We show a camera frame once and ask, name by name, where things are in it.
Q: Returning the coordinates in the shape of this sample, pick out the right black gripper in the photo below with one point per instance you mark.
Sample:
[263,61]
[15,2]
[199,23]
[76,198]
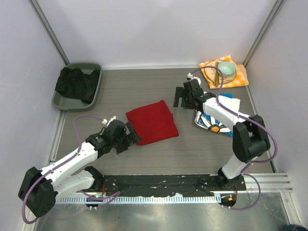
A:
[180,93]

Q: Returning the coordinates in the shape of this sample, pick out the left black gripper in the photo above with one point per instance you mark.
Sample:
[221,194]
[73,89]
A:
[134,136]

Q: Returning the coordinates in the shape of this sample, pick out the red t-shirt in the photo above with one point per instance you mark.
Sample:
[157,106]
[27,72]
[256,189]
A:
[153,123]

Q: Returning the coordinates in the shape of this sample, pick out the white daisy print t-shirt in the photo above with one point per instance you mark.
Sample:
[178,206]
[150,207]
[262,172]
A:
[212,124]

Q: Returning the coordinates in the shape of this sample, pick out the grey plastic bin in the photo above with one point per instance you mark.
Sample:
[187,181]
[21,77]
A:
[68,104]

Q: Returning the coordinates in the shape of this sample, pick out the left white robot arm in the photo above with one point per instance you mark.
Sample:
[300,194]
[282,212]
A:
[42,188]

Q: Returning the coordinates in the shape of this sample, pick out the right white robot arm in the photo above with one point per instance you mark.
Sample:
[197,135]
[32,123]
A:
[250,140]

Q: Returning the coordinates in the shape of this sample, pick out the beige plate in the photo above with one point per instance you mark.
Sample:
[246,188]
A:
[210,73]

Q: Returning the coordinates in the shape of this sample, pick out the wooden chopsticks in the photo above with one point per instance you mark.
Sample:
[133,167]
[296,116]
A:
[216,82]

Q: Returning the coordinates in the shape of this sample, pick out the light green bowl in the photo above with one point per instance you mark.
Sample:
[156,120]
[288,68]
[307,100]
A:
[228,69]

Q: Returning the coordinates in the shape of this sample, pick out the orange checkered cloth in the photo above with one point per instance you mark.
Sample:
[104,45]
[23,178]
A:
[240,79]

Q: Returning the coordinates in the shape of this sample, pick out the black t-shirt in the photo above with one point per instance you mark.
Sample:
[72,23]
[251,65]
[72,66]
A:
[74,84]

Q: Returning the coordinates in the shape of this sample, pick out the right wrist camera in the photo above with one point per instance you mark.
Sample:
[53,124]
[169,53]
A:
[191,77]

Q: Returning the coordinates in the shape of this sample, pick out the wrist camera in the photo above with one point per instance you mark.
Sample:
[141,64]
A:
[108,121]
[191,77]

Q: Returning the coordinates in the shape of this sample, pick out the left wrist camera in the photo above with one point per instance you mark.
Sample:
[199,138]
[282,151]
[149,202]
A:
[108,121]

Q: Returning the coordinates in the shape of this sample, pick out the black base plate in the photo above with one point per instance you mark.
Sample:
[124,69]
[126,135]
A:
[191,185]

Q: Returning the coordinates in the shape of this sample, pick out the white slotted cable duct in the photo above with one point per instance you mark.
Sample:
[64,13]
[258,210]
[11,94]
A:
[121,200]

